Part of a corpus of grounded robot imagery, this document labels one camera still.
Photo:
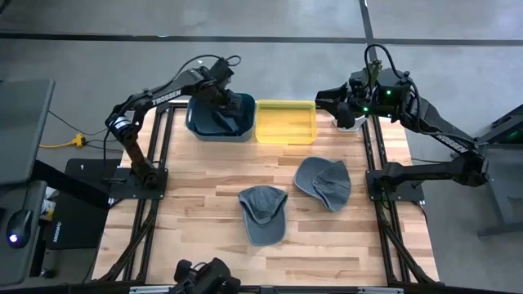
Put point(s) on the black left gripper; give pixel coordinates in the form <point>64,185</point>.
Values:
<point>224,100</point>

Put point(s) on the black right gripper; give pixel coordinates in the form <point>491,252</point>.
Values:
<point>363,102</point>

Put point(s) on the dark cloth pile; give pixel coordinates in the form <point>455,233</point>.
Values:
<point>229,124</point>

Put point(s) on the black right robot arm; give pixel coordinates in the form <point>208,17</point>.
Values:
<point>445,130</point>

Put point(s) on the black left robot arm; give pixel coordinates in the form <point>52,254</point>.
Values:
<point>163,96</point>

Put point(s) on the teal plastic bin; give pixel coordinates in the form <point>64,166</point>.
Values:
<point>250,122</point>

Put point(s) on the yellow plastic bin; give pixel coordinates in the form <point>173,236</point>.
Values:
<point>286,122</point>

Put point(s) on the grey denim cap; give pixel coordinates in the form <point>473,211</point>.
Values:
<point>263,232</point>
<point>331,188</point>

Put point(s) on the black Trossen case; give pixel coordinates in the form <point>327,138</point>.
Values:
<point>81,220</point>

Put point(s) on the grey side desk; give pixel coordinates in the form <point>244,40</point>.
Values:
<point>20,130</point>

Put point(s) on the black computer mouse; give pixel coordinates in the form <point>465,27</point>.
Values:
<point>18,228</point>

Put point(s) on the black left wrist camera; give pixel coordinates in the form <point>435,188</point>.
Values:
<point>221,70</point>

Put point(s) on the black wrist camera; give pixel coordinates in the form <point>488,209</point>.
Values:
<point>359,78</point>
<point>221,70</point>

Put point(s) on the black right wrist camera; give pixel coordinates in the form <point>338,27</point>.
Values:
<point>359,78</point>

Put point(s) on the silver frame bracket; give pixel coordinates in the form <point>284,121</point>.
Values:
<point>151,290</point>
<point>380,290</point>

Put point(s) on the black aluminium table frame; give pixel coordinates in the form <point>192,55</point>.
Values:
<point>286,291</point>

